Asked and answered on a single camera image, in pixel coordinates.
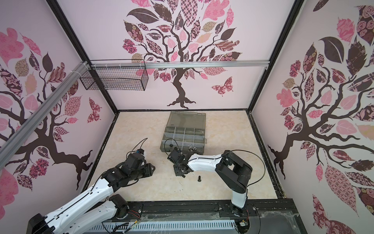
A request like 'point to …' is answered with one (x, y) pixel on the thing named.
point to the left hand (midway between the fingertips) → (152, 171)
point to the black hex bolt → (199, 180)
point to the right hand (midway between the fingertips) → (178, 169)
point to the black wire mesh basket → (116, 78)
